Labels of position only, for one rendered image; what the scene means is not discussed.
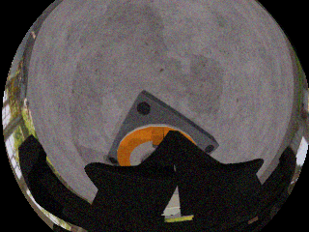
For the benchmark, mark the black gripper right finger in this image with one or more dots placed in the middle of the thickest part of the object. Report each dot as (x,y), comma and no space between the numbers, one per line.
(201,176)

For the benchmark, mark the orange round plate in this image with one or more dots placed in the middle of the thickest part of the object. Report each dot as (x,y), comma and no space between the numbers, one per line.
(141,141)

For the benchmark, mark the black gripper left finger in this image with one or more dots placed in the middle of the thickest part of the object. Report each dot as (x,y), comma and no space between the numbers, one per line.
(154,178)

